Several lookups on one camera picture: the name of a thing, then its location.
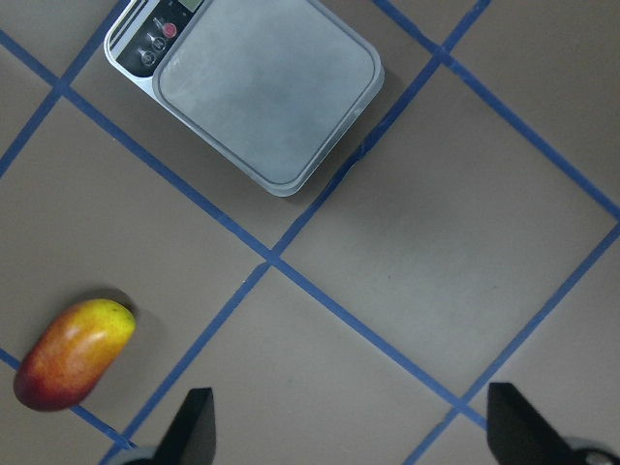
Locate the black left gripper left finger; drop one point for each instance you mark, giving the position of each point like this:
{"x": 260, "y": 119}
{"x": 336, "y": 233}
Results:
{"x": 191, "y": 437}

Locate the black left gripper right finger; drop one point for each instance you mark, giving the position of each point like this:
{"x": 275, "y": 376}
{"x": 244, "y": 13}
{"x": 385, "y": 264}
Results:
{"x": 516, "y": 433}

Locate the red yellow mango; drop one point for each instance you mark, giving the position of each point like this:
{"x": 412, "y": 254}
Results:
{"x": 73, "y": 354}

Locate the silver digital kitchen scale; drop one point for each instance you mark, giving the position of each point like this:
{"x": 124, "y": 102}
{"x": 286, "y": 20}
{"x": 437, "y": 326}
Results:
{"x": 271, "y": 85}

